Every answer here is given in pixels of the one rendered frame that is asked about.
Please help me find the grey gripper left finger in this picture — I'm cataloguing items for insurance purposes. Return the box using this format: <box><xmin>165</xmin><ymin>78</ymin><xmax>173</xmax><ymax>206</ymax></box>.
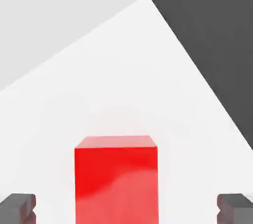
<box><xmin>0</xmin><ymin>193</ymin><xmax>37</xmax><ymax>224</ymax></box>

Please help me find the small red cube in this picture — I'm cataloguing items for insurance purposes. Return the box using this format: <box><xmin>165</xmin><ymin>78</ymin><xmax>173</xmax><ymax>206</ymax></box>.
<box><xmin>74</xmin><ymin>135</ymin><xmax>159</xmax><ymax>224</ymax></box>

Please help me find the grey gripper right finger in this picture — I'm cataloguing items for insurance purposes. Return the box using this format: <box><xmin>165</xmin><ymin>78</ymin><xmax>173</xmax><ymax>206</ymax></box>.
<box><xmin>216</xmin><ymin>193</ymin><xmax>253</xmax><ymax>224</ymax></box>

